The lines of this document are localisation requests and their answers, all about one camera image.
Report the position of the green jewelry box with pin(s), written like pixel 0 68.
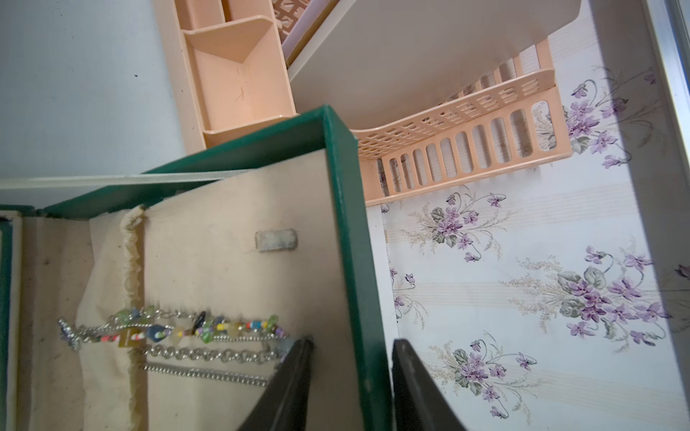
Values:
pixel 171 303

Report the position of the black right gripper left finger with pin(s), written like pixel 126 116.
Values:
pixel 284 404

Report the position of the beige folder in organizer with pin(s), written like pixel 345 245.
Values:
pixel 375 62

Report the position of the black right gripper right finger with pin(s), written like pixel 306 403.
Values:
pixel 419 404

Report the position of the peach plastic file organizer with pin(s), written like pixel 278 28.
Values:
pixel 228 64

